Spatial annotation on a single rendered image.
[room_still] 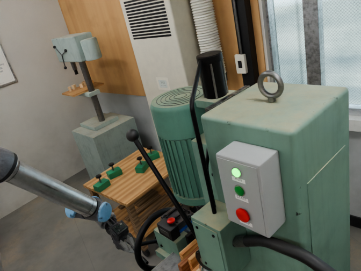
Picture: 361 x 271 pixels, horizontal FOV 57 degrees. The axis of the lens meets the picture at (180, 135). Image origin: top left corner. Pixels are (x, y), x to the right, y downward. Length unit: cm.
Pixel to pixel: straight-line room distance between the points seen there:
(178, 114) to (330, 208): 41
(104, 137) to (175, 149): 231
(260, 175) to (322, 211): 21
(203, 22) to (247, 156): 179
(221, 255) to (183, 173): 26
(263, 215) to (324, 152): 18
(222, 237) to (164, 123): 32
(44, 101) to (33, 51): 54
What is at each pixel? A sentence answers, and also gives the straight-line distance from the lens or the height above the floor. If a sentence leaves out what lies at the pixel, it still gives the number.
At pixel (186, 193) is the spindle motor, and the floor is 124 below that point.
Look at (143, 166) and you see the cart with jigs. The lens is 260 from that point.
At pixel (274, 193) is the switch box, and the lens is 63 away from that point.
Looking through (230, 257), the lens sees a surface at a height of 121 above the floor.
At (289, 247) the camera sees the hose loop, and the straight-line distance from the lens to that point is 68.
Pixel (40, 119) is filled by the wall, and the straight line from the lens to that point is 393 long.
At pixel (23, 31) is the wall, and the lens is 387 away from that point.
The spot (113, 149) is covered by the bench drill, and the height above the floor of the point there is 50.
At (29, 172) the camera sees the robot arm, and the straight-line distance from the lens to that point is 132.
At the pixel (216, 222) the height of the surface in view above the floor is 130.
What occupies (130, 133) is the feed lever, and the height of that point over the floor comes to 145.
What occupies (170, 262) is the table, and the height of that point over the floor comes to 90.
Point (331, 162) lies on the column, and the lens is 73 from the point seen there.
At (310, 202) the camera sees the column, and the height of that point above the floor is 135.
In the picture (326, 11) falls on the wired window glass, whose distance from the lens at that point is 218.
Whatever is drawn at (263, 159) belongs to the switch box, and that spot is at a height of 148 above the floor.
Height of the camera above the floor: 178
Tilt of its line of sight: 24 degrees down
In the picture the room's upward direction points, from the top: 14 degrees counter-clockwise
